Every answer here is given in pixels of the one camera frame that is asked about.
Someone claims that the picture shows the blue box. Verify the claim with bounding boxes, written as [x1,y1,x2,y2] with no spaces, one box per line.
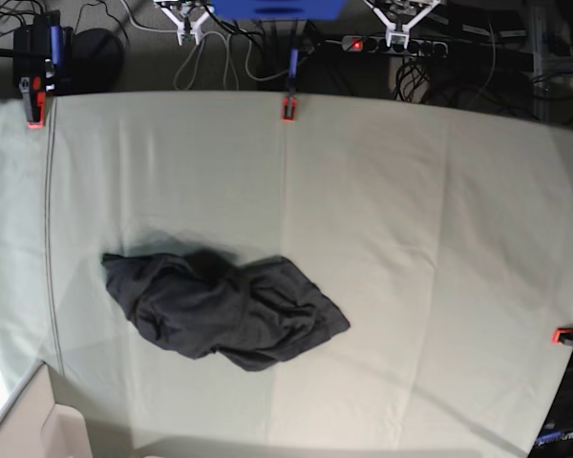
[211,0,346,20]

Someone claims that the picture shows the black round base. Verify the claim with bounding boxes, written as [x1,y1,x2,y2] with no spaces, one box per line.
[55,27,125,95]

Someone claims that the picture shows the black power strip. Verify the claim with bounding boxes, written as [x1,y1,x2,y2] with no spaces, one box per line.
[341,35,449,58]

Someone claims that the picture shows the white cable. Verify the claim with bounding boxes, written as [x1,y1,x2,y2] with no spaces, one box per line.
[121,0,297,91]

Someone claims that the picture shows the beige table frame corner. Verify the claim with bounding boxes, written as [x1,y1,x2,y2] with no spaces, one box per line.
[0,361,93,458]

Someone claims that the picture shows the light green table cloth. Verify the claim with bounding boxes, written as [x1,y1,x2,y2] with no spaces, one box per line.
[0,92,573,457]

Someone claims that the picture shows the dark grey t-shirt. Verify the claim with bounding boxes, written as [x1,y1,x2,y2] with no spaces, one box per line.
[101,250,350,372]

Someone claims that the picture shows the red black clamp middle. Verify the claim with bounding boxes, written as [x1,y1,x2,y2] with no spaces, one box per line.
[281,95,297,122]

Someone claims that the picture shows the red black clamp left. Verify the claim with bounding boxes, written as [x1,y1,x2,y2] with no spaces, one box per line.
[19,76,46,129]

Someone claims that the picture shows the black equipment boxes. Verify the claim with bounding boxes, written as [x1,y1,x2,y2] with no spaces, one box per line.
[423,3,534,73]

